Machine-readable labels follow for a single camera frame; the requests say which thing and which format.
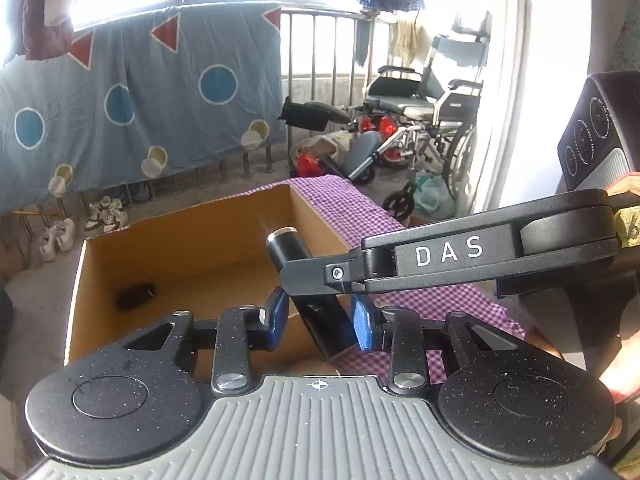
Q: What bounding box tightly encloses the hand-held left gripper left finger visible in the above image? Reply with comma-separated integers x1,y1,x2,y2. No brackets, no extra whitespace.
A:
107,287,291,396

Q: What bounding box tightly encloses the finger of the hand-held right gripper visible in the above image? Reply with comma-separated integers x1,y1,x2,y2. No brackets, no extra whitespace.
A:
279,249,366,296

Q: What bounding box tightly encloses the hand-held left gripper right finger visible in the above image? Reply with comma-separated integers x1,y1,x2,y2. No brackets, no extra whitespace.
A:
350,294,531,396

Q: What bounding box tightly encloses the black cylinder with silver cap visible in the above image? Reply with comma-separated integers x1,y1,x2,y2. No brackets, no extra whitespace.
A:
265,227,359,361

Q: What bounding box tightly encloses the brown cardboard box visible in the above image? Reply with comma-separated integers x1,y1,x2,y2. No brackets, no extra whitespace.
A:
64,183,361,376

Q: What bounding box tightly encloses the person's right hand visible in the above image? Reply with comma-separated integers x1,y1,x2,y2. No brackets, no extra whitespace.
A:
597,332,640,406

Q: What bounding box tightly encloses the purple checked bed sheet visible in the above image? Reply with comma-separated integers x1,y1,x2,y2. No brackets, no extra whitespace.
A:
289,175,566,386

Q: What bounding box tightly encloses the yellow patterned cloth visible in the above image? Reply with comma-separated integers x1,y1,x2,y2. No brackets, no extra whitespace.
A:
607,172,640,248

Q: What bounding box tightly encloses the green plastic bag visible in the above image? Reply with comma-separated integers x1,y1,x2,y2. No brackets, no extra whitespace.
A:
414,175,454,214

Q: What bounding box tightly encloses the beige bag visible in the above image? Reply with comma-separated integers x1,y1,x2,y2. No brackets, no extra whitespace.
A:
299,132,352,162

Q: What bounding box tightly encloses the grey padded leg rest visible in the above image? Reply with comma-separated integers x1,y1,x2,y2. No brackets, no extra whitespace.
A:
347,131,384,182

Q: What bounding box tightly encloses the small dark object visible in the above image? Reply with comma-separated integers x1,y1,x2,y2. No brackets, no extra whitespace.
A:
116,282,156,311

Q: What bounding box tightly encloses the black padded leg rest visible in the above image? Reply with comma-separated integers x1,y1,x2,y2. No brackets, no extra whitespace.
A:
277,101,352,132

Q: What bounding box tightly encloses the wheelchair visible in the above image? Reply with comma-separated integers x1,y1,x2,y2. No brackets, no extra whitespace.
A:
350,12,493,216

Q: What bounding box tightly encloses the white sneaker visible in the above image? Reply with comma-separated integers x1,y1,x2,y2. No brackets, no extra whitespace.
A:
102,198,129,233
84,202,108,233
54,217,77,252
39,227,59,262

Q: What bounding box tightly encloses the floral cloth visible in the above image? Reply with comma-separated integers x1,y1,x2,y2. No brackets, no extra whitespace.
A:
611,0,640,72

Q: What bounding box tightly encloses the metal railing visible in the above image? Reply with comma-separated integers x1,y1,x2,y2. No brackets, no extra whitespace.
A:
220,7,377,183

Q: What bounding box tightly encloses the blue quilt with circles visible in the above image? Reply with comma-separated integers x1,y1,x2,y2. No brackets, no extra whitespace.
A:
0,2,287,213

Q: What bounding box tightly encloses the beige hanging towel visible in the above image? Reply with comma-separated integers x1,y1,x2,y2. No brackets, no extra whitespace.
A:
390,19,426,63

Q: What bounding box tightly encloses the dark red hanging cloth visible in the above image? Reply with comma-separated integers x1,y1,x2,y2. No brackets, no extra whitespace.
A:
20,0,76,61

